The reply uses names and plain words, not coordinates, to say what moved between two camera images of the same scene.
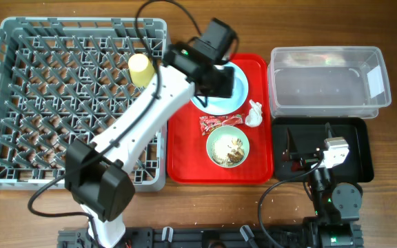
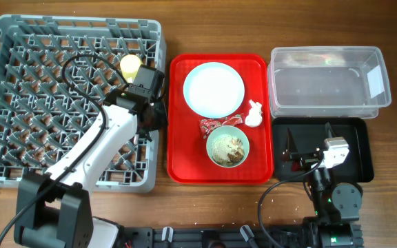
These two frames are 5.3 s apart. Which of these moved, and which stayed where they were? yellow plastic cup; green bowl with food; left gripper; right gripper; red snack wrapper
Moved: yellow plastic cup; left gripper
Stayed: right gripper; green bowl with food; red snack wrapper
